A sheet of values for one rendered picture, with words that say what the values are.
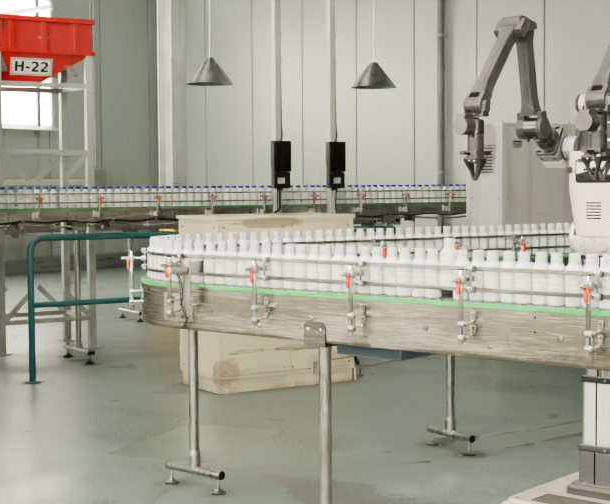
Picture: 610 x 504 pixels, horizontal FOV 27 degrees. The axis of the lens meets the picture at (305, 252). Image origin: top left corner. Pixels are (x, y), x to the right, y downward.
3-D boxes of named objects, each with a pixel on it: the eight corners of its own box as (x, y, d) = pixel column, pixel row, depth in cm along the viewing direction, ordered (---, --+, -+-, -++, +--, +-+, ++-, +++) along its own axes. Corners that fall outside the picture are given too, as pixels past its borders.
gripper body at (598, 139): (615, 154, 398) (615, 131, 398) (600, 153, 391) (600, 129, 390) (596, 154, 403) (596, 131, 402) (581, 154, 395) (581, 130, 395)
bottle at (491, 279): (479, 301, 407) (479, 250, 406) (491, 300, 411) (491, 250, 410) (493, 302, 402) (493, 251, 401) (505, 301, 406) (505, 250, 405)
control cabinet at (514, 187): (535, 341, 1104) (536, 123, 1094) (576, 347, 1061) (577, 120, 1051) (463, 348, 1061) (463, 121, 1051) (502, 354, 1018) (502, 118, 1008)
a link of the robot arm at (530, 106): (540, 12, 446) (516, 14, 452) (521, 15, 436) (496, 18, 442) (551, 136, 454) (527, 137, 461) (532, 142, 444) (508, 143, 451)
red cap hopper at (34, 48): (-4, 355, 1031) (-10, 12, 1017) (-30, 346, 1093) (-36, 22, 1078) (101, 347, 1080) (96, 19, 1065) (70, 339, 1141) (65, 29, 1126)
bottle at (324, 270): (315, 291, 450) (314, 245, 449) (322, 290, 456) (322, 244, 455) (330, 292, 448) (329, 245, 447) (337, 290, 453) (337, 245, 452)
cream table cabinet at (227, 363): (309, 370, 941) (308, 212, 935) (356, 380, 888) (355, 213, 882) (177, 382, 883) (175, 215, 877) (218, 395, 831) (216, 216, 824)
